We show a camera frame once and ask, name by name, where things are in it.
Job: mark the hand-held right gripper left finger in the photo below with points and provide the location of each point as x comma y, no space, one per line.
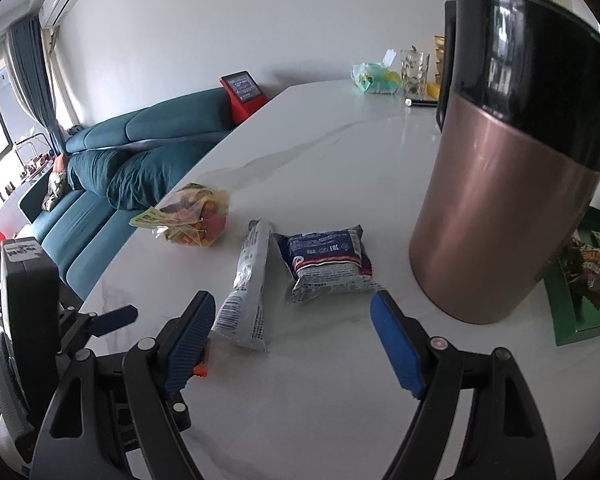
187,345

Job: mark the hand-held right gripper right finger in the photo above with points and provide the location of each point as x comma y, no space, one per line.
397,345

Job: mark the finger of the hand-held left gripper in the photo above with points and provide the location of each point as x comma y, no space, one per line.
184,417
112,317

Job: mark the small red snack packet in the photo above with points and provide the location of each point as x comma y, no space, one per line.
201,361

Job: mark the navy and white snack packet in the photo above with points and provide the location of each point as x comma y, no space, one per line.
327,265

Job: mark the clear bag of orange snacks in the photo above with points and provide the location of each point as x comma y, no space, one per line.
195,217

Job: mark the green tray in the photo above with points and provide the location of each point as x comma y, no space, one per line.
562,305

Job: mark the brown snack packet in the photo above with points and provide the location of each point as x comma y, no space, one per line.
582,270

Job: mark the teal sofa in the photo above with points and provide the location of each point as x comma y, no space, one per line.
90,230

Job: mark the floral cushion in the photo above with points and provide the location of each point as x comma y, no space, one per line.
54,190

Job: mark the orange cloth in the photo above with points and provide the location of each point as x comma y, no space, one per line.
60,162

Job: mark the teal pillow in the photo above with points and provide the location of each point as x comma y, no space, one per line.
155,177
92,165

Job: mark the copper and black kettle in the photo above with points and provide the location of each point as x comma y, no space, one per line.
495,185

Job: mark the blue curtain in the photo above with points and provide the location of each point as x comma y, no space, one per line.
30,75

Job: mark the black pen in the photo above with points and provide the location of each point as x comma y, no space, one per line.
422,102

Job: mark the red device with screen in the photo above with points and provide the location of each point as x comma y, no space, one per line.
242,95

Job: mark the yellow dish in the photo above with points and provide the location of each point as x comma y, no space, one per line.
432,90

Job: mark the green wet wipes pack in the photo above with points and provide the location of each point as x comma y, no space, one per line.
375,79

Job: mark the glass mug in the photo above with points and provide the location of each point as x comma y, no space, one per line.
414,72

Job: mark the stack of gold bowls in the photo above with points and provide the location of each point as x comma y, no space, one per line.
439,50

